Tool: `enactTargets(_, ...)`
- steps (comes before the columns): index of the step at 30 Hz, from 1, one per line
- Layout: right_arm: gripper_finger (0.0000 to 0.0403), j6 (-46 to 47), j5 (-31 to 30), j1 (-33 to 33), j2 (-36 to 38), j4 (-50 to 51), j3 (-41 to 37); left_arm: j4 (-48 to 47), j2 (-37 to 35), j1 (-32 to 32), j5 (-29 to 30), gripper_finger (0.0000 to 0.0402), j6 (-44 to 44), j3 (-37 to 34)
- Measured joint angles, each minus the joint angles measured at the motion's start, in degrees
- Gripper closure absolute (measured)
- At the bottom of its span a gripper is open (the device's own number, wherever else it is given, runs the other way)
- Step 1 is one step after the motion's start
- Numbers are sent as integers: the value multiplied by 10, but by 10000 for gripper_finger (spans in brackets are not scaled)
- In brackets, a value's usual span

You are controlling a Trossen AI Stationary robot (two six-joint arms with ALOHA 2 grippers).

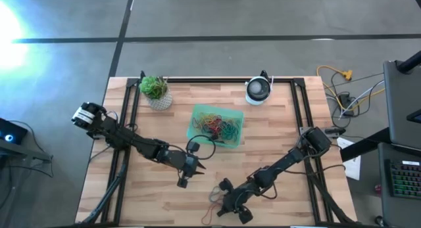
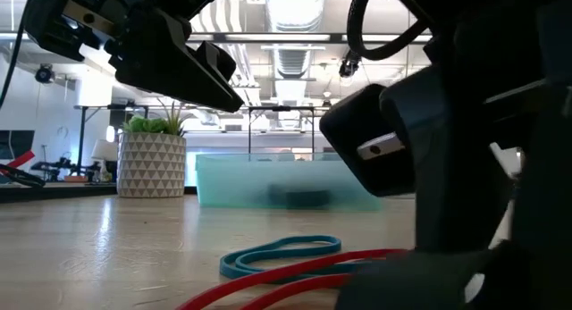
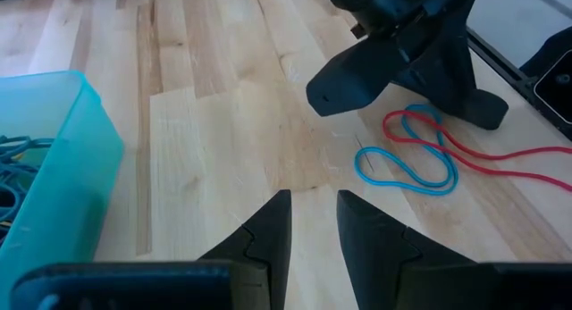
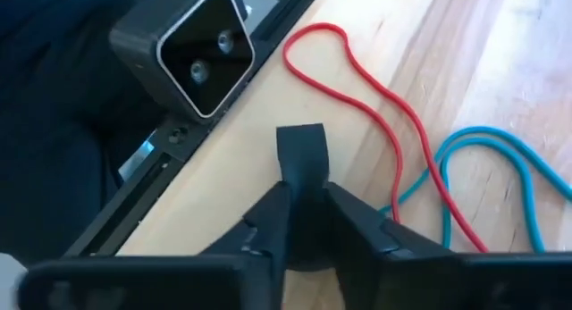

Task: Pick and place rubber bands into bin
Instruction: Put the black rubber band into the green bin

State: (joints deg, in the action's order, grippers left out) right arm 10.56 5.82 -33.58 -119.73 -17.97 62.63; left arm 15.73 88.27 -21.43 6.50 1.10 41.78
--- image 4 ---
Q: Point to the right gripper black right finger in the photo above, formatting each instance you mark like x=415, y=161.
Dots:
x=371, y=243

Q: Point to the red rubber band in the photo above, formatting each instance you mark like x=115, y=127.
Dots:
x=315, y=27

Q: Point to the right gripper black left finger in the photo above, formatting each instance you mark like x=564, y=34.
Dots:
x=259, y=238

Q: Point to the black table-level camera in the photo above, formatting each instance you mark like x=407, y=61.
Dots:
x=214, y=77

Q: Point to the black aluminium table frame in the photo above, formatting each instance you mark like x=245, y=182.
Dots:
x=147, y=198

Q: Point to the wide dark grey rubber band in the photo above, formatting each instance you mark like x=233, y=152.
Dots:
x=301, y=158

